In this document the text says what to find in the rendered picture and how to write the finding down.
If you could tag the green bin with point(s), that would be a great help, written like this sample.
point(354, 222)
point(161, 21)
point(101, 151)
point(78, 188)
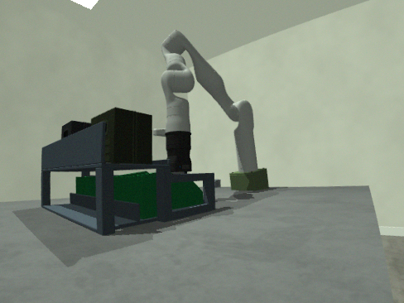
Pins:
point(86, 185)
point(142, 190)
point(139, 174)

